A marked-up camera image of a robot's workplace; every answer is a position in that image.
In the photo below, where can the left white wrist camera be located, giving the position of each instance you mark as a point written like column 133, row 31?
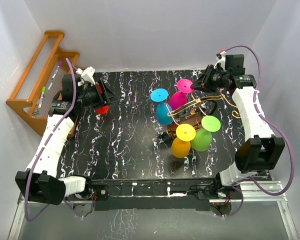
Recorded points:
column 87, row 75

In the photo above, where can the blue wine glass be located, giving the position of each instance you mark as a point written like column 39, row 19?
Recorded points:
column 160, row 96

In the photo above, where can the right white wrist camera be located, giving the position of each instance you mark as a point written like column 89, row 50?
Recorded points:
column 221, row 59

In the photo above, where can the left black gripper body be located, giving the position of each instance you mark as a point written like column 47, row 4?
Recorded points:
column 93, row 97

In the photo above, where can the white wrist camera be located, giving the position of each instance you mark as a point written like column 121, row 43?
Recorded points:
column 221, row 59
column 87, row 75

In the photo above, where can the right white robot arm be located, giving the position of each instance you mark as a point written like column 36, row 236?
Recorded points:
column 261, row 149

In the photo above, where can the magenta wine glass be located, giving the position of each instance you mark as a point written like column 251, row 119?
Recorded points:
column 179, row 98

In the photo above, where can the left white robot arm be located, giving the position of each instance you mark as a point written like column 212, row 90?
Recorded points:
column 39, row 182

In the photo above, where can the green wine glass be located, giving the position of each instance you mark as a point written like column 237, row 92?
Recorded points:
column 203, row 137

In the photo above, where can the gold wire wine glass rack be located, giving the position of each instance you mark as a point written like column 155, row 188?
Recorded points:
column 193, row 111

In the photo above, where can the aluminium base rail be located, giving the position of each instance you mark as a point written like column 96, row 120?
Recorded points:
column 259, row 217

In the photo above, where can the purple capped marker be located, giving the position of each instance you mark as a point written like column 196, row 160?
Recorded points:
column 56, row 71

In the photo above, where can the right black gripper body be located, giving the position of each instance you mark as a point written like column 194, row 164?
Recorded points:
column 216, row 79

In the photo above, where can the red wine glass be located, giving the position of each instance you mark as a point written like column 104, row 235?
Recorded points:
column 102, row 110

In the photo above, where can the wooden tiered shelf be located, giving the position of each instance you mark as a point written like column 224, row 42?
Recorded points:
column 38, row 74

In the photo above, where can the orange yellow wine glass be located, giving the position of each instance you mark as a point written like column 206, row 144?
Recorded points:
column 181, row 145

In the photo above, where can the green capped marker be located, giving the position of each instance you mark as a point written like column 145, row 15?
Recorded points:
column 43, row 90

